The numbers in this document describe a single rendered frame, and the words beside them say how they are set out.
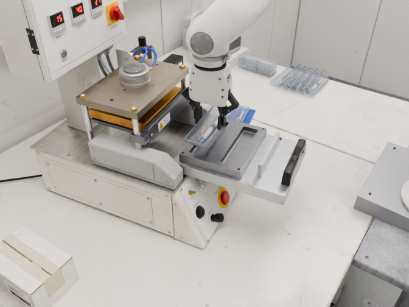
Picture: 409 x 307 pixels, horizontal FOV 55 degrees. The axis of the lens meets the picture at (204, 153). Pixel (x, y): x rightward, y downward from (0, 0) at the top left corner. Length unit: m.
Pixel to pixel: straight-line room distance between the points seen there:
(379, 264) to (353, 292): 0.88
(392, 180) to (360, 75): 2.16
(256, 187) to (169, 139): 0.33
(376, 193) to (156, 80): 0.71
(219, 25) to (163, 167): 0.37
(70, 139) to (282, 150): 0.60
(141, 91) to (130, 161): 0.18
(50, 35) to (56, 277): 0.55
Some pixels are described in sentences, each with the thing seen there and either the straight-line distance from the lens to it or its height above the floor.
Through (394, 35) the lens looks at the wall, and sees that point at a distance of 3.24.
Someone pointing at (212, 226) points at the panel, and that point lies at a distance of 1.10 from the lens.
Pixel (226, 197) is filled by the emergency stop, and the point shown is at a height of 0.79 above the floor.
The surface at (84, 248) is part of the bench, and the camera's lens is 1.13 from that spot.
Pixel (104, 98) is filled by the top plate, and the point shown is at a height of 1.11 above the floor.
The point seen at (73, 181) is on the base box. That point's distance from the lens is 1.19.
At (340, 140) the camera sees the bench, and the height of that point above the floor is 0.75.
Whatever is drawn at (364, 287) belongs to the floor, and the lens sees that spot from 2.05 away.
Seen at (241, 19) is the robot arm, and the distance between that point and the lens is 0.78.
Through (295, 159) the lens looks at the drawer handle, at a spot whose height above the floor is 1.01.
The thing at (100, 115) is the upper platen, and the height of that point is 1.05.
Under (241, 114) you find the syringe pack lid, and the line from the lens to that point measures 1.55.
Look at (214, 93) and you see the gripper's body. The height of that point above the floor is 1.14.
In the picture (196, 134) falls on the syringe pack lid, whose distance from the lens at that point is 0.97.
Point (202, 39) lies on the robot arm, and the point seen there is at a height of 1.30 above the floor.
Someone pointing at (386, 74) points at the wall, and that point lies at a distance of 3.35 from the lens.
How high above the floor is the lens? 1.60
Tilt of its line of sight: 38 degrees down
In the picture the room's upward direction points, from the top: straight up
